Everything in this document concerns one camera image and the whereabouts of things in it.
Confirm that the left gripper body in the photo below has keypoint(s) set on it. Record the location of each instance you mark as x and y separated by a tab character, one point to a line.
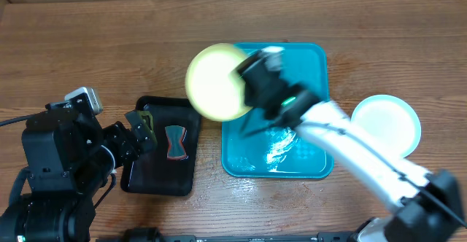
121	146

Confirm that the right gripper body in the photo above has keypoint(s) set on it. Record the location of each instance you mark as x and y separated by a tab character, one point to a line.
252	99

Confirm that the red green sponge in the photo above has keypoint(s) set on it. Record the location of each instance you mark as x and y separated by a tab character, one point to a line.
175	136

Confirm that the yellow-rim plate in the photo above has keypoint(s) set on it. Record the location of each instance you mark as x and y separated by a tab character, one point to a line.
212	85

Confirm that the blue-rim white plate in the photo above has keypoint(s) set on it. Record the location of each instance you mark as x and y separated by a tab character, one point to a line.
391	121

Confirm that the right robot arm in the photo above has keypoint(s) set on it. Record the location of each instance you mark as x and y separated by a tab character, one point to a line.
423	206

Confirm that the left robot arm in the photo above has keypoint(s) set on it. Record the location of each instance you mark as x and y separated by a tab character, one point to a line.
70	157

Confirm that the black plastic tray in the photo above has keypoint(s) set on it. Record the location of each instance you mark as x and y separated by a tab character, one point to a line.
153	173

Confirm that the teal plastic tray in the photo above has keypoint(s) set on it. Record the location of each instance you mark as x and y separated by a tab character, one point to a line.
277	152

